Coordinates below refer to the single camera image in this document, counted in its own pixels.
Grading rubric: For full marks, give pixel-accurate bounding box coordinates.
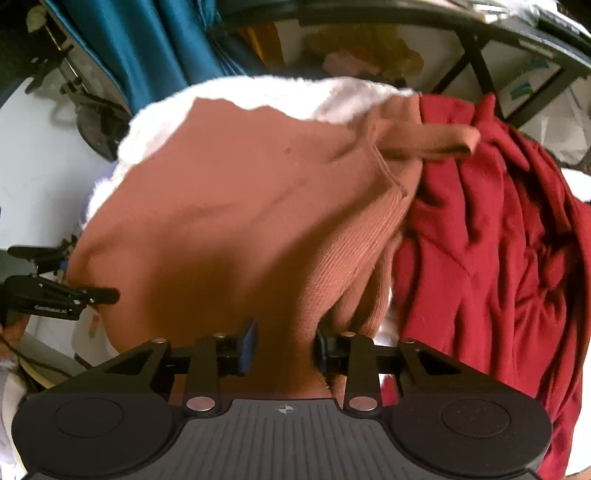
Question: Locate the teal blue curtain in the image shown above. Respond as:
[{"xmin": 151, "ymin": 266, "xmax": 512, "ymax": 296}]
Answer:
[{"xmin": 47, "ymin": 0, "xmax": 260, "ymax": 112}]

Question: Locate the rust orange knit sweater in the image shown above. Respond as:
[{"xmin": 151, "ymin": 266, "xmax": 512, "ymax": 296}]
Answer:
[{"xmin": 67, "ymin": 96, "xmax": 480, "ymax": 399}]

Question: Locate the white tote bag with logo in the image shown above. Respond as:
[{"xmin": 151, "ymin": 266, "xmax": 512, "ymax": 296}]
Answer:
[{"xmin": 497, "ymin": 58, "xmax": 590, "ymax": 165}]

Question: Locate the black curved desk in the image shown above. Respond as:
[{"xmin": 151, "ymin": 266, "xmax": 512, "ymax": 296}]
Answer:
[{"xmin": 211, "ymin": 1, "xmax": 590, "ymax": 95}]

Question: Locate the dark red garment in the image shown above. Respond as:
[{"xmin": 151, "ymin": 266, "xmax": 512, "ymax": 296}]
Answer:
[{"xmin": 393, "ymin": 95, "xmax": 590, "ymax": 479}]

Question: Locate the white fluffy blanket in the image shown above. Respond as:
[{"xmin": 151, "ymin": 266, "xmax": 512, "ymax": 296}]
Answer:
[{"xmin": 80, "ymin": 75, "xmax": 416, "ymax": 229}]

